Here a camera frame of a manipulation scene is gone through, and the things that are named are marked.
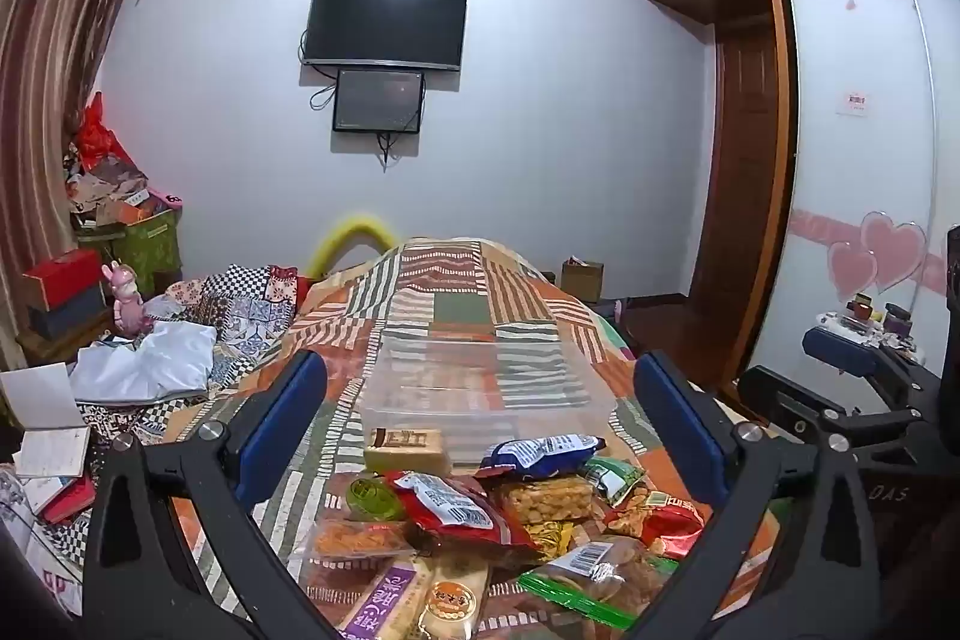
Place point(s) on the white paper sheet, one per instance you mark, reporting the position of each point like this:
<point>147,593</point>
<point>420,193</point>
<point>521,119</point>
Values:
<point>37,396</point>

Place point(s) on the red book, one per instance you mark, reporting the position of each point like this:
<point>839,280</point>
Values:
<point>71,499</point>

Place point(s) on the black wall television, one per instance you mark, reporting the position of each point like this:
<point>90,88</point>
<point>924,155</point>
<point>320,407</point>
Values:
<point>386,24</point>

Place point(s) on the green jelly cup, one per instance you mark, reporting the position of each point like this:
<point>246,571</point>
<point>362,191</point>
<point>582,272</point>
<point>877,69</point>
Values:
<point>373,497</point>

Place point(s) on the purple snack packet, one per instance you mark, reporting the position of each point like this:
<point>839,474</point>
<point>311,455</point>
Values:
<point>382,599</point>

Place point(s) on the small cardboard box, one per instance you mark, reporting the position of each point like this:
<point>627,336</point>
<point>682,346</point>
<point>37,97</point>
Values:
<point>583,281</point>

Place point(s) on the green edged clear packet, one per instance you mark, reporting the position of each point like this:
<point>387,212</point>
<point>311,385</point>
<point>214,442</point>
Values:
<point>592,576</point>

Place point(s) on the wooden door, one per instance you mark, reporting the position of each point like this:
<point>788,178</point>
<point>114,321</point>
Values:
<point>742,197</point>

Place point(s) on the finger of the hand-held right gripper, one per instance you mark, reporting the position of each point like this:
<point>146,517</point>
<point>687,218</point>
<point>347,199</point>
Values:
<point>840,347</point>
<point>780,396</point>

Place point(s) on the brown cake packet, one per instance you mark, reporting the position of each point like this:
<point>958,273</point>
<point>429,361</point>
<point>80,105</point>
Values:
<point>405,450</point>

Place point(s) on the red white snack packet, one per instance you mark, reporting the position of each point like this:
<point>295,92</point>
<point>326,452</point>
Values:
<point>457,512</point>

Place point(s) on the round biscuit packet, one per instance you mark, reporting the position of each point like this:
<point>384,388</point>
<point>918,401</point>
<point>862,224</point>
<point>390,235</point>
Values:
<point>450,602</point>

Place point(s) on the yellow snack packet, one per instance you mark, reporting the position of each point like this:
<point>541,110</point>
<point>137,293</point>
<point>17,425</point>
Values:
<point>556,541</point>

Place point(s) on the clear yellow nuts packet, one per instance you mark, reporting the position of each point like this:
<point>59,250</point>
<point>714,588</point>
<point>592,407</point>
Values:
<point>547,499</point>

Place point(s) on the yellow hoop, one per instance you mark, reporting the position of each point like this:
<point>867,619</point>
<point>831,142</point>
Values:
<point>352,231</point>

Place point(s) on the clear plastic storage container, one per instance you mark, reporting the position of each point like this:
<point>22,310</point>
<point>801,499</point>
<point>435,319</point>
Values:
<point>487,392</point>

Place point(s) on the white paper label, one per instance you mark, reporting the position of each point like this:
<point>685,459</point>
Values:
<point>855,102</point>

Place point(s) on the open notebook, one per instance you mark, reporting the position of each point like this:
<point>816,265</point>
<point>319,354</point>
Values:
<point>52,452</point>

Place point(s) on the small pink heart sticker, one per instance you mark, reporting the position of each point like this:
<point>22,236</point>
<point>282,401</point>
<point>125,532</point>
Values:
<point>851,271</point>

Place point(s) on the small black monitor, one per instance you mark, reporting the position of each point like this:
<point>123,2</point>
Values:
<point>377,100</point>

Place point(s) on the dark blue box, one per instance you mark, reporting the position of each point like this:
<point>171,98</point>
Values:
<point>71,317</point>

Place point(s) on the red plastic bag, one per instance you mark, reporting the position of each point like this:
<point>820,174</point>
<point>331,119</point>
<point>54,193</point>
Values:
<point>97,134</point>

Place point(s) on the white cloth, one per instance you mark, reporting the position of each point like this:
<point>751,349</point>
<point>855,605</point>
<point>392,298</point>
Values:
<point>150,359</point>

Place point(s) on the small green snack packet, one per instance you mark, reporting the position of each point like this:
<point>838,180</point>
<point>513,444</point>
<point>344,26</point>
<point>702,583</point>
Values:
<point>615,479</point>

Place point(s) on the large pink heart sticker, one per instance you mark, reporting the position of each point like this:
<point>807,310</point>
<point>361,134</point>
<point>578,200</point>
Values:
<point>896,250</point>

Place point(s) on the striped patchwork blanket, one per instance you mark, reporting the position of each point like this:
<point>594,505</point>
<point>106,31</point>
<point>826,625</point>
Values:
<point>465,302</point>

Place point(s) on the striped brown curtain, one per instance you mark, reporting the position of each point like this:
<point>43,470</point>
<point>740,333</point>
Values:
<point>45,85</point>

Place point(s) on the pink rabbit toy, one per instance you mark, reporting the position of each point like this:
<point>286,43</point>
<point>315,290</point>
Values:
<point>127,302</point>

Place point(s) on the red box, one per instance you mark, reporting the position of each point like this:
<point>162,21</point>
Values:
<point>64,276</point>

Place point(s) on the clear orange sticks packet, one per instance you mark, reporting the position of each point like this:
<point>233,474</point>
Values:
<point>360,539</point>

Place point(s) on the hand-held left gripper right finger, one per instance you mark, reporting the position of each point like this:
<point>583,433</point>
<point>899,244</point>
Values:
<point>679,430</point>

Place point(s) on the checkered patchwork quilt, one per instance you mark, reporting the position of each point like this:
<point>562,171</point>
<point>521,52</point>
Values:
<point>240,310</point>

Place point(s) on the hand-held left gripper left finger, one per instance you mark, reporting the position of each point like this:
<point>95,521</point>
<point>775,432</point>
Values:
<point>289,430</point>

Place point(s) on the brown jar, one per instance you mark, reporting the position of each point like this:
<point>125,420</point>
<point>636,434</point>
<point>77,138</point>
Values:
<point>860,306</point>

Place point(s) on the dark jar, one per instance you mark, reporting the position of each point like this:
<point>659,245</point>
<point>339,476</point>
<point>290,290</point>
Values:
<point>897,319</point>

